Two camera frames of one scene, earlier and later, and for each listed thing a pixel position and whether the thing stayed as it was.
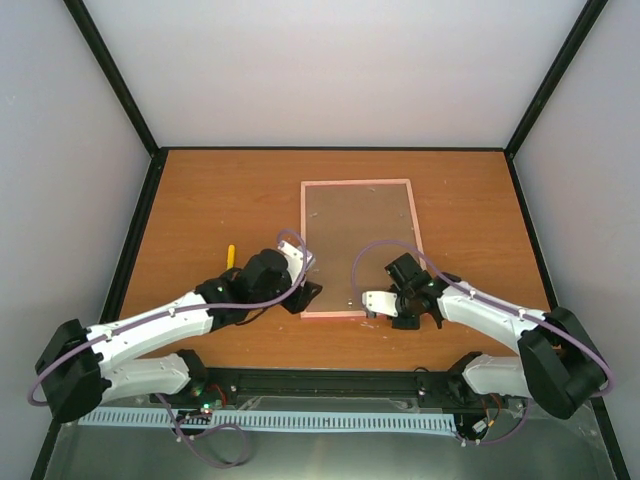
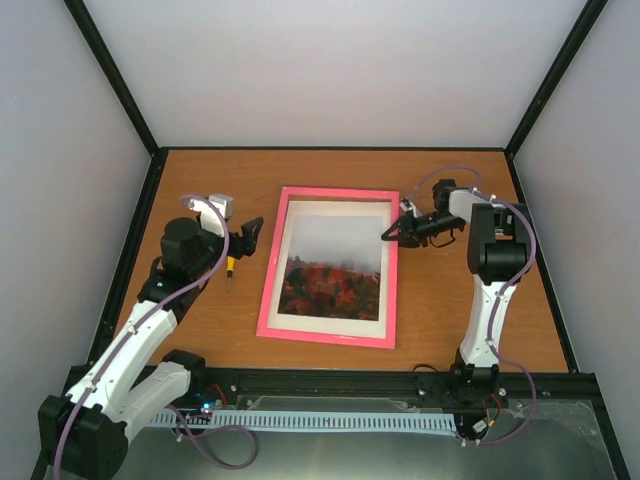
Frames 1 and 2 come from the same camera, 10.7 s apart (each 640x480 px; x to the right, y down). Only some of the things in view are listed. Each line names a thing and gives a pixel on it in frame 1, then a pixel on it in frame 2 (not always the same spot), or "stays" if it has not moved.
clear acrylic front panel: (558, 440) stays
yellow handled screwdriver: (231, 256) stays
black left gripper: (302, 297) -> (248, 241)
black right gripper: (412, 324) -> (406, 233)
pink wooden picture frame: (338, 218) -> (264, 331)
